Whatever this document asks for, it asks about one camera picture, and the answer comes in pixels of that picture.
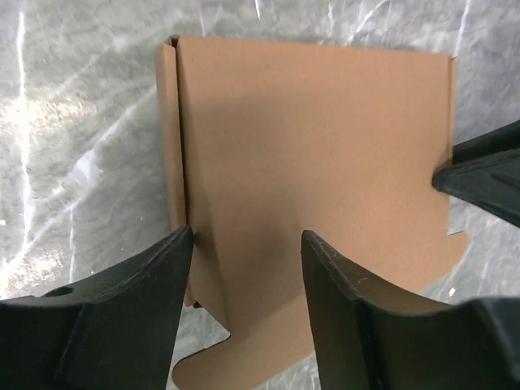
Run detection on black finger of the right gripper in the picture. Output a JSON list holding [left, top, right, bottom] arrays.
[[431, 121, 519, 227]]

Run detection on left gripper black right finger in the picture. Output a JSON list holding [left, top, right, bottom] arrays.
[[301, 230, 519, 389]]

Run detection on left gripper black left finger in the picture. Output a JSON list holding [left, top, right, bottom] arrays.
[[1, 227, 193, 389]]

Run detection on brown cardboard box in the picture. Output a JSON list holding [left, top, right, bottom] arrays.
[[155, 36, 468, 389]]

